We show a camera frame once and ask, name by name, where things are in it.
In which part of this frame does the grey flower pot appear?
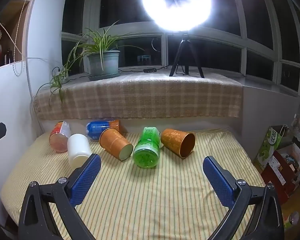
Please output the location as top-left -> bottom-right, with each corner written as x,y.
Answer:
87,50 -> 121,75

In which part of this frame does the wooden shelf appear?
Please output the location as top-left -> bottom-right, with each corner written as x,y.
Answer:
0,0 -> 32,70

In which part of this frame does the black tripod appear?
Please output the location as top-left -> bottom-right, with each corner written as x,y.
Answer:
169,31 -> 205,78

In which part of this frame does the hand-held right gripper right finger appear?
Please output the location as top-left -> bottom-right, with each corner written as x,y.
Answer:
202,156 -> 285,240

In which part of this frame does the orange patterned cup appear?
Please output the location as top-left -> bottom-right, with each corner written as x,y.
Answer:
99,127 -> 134,161
109,119 -> 127,134
161,128 -> 196,159

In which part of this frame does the green cardboard box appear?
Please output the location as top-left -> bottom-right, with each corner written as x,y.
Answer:
256,127 -> 283,168

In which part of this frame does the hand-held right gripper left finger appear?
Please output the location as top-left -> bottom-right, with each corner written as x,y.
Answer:
18,153 -> 102,240

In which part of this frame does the beige plaid blanket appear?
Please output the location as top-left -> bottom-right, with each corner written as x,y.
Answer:
32,74 -> 243,120

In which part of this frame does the white plastic cup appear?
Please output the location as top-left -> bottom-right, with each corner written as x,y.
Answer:
67,133 -> 92,168

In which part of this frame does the grey pot saucer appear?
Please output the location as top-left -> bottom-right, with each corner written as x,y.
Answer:
87,71 -> 122,81

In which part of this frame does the red paper cup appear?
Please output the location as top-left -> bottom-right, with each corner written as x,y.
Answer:
49,121 -> 72,153

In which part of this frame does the ring light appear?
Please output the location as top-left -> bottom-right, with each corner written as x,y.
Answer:
142,0 -> 212,33

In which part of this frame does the black cable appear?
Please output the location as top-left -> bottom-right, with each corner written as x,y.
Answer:
119,65 -> 170,73

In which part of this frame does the spider plant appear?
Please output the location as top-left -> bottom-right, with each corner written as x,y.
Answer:
36,21 -> 145,105

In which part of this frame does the yellow striped bed sheet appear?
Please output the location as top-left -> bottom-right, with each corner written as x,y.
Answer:
0,127 -> 268,240

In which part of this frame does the green plastic cup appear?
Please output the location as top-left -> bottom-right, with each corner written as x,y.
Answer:
132,126 -> 161,168

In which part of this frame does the white bead cord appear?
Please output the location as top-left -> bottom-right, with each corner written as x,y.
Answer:
12,0 -> 33,77

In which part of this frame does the red cardboard box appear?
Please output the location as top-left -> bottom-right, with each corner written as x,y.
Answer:
261,142 -> 300,198

